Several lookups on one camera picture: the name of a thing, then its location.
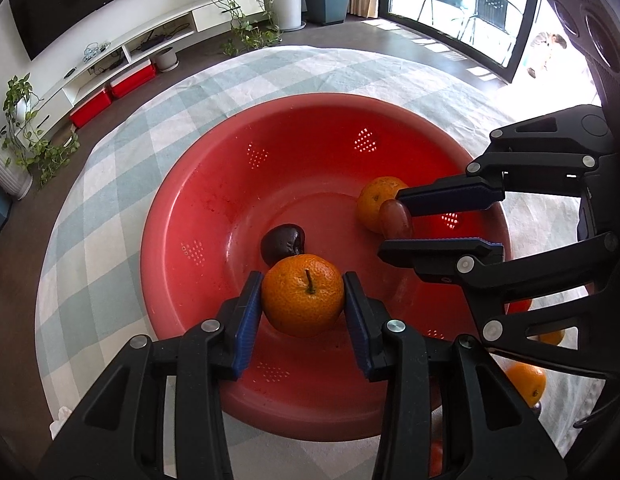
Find red storage box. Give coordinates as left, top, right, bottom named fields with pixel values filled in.
left=110, top=62, right=155, bottom=99
left=70, top=87, right=113, bottom=128

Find black flat television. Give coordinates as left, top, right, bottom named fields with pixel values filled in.
left=9, top=0, right=195, bottom=61

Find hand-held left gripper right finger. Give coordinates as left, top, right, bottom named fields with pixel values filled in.
left=342, top=270, right=565, bottom=480

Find tangled blue cables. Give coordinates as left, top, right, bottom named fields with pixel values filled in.
left=84, top=41, right=112, bottom=63

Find white low media cabinet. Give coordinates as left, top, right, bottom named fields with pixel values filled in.
left=40, top=0, right=265, bottom=128

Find green white checked tablecloth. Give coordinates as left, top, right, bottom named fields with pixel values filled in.
left=34, top=45, right=610, bottom=480

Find red plastic colander bowl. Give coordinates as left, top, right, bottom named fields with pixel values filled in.
left=140, top=94, right=533, bottom=441

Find large orange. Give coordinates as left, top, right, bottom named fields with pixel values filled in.
left=504, top=362, right=547, bottom=408

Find trailing pothos in white pot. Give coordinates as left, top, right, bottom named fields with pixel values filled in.
left=202, top=0, right=283, bottom=58
left=2, top=75, right=82, bottom=188

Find dark red grape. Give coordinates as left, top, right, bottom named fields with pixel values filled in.
left=380, top=199, right=415, bottom=240

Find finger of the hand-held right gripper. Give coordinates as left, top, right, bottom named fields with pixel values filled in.
left=379, top=232, right=619, bottom=378
left=396, top=104, right=616, bottom=217

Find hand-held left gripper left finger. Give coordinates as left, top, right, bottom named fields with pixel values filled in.
left=37, top=271, right=263, bottom=480

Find glass balcony door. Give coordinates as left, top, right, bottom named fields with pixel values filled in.
left=379, top=0, right=540, bottom=85

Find dark purple plum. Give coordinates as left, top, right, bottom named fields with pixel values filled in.
left=261, top=224, right=307, bottom=266

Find plant in white ribbed pot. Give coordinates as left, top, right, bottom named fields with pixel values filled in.
left=0, top=127, right=35, bottom=200

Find small beige empty pot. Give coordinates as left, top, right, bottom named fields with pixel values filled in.
left=155, top=47, right=179, bottom=72

